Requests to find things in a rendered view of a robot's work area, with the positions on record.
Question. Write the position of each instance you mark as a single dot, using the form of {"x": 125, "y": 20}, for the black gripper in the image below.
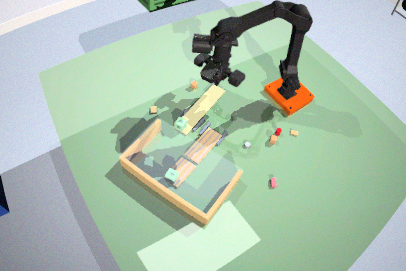
{"x": 235, "y": 78}

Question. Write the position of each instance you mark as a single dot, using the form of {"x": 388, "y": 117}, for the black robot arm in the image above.
{"x": 227, "y": 31}

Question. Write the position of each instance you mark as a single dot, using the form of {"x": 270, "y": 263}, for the pale green labelled cube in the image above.
{"x": 180, "y": 124}

